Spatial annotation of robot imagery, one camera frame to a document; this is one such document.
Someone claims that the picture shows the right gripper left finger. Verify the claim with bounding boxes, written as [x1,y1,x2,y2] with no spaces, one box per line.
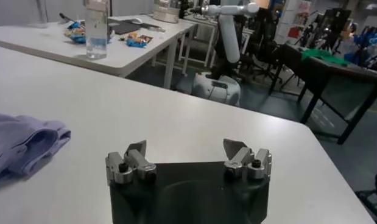
[105,139,158,186]

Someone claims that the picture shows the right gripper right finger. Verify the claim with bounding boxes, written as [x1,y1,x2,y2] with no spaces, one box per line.
[222,138,273,180]

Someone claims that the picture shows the purple t-shirt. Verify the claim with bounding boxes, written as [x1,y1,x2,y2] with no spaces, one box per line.
[0,112,72,180]

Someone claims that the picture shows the white table with snacks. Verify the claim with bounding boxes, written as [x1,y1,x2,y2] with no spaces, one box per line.
[0,14,198,89]

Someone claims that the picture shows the black table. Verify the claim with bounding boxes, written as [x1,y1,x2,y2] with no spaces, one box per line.
[269,42,377,145]

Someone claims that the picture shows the blue snack packet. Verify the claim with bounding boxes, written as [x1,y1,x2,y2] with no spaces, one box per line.
[126,38,148,49]
[63,27,87,44]

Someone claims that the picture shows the black office chair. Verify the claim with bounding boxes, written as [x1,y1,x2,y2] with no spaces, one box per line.
[245,5,283,80]

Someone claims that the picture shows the green cloth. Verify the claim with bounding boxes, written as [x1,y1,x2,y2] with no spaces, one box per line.
[300,48,350,67]

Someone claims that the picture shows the dark snack packet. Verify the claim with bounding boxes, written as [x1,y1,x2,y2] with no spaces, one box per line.
[127,32,154,43]

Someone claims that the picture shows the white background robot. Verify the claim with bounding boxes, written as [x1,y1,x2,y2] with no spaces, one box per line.
[175,0,261,107]

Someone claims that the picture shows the clear bottle with white cap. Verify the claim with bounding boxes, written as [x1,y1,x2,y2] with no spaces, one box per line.
[84,0,110,60]

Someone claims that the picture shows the red and white boxes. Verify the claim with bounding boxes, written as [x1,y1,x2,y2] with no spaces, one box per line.
[287,0,312,40]

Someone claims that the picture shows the grey closed laptop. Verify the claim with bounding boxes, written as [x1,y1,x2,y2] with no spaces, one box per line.
[108,21,143,35]

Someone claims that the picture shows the blue bin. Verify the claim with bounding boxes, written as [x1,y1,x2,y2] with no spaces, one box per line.
[354,26,377,46]

